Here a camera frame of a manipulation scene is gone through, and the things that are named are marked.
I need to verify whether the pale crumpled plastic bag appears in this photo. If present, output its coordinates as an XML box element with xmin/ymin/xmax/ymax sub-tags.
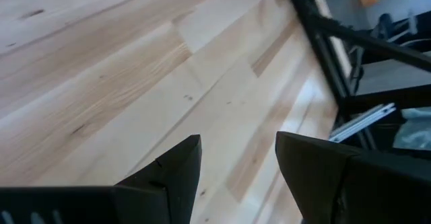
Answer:
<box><xmin>392</xmin><ymin>106</ymin><xmax>431</xmax><ymax>151</ymax></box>

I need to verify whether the silver aluminium profile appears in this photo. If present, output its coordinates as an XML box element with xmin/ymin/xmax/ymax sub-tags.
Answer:
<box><xmin>328</xmin><ymin>102</ymin><xmax>397</xmax><ymax>143</ymax></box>

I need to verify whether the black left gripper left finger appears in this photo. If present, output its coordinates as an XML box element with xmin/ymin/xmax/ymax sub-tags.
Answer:
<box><xmin>114</xmin><ymin>134</ymin><xmax>203</xmax><ymax>224</ymax></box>

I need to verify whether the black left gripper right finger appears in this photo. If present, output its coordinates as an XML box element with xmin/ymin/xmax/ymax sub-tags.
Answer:
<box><xmin>275</xmin><ymin>131</ymin><xmax>363</xmax><ymax>224</ymax></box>

